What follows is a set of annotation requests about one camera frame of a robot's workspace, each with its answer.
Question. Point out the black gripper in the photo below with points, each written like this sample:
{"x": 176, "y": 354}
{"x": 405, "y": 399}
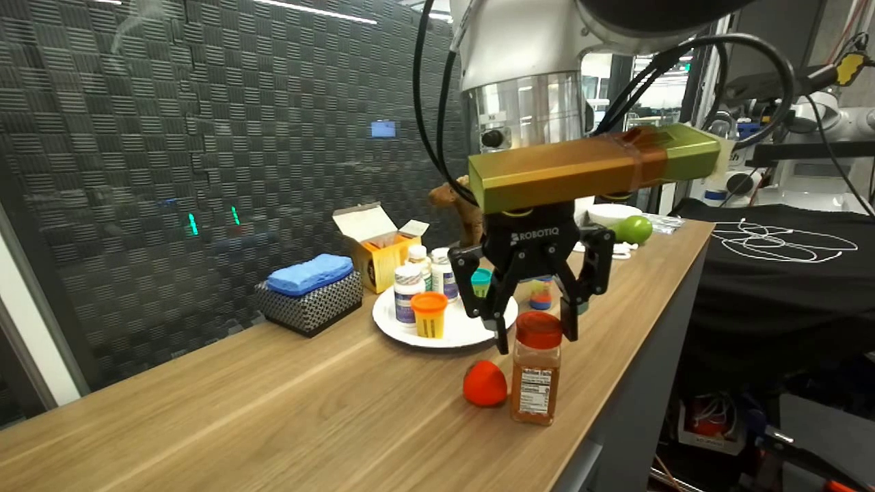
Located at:
{"x": 535, "y": 247}

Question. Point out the spice jar orange lid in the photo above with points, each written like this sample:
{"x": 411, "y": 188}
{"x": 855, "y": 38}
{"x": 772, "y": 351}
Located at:
{"x": 538, "y": 382}

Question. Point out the teal lid dough can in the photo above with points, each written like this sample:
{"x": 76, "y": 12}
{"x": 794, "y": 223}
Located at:
{"x": 479, "y": 277}

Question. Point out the red toy strawberry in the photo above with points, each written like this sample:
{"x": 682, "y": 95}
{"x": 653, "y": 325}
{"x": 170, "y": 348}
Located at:
{"x": 485, "y": 385}

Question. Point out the white supplement bottle blue label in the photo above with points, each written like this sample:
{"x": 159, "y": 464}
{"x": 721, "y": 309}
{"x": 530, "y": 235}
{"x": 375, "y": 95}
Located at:
{"x": 405, "y": 296}
{"x": 445, "y": 275}

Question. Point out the small white bottle green label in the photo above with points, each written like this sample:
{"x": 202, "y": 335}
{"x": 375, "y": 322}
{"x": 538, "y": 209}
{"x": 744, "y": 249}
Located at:
{"x": 420, "y": 257}

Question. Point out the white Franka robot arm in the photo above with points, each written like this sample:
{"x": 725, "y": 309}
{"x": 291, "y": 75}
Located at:
{"x": 520, "y": 45}

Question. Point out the white paper plate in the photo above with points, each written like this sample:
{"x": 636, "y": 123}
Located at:
{"x": 401, "y": 329}

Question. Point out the white bowl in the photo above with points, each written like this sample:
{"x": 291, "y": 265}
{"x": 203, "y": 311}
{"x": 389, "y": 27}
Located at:
{"x": 608, "y": 212}

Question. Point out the green toy lime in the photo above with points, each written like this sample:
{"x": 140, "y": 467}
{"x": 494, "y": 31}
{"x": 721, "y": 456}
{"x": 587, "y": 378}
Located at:
{"x": 639, "y": 227}

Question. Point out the clear plastic bag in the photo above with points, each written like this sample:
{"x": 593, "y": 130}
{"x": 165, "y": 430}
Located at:
{"x": 668, "y": 223}

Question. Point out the open yellow cardboard box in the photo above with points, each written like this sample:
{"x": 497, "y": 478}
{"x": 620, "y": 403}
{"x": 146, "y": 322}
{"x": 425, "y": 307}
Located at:
{"x": 385, "y": 259}

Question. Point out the red object under table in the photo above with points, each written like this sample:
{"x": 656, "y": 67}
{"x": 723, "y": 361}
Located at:
{"x": 706, "y": 418}

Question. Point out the grey mesh box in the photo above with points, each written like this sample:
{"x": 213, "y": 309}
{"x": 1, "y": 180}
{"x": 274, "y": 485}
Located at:
{"x": 306, "y": 311}

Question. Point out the blue folded cloth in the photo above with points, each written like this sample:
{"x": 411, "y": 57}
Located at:
{"x": 311, "y": 275}

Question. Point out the black cloth covered table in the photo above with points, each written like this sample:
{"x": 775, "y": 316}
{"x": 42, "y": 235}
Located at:
{"x": 775, "y": 300}

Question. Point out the white blue lab equipment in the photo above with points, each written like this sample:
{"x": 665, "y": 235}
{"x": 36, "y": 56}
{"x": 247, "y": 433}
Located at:
{"x": 743, "y": 179}

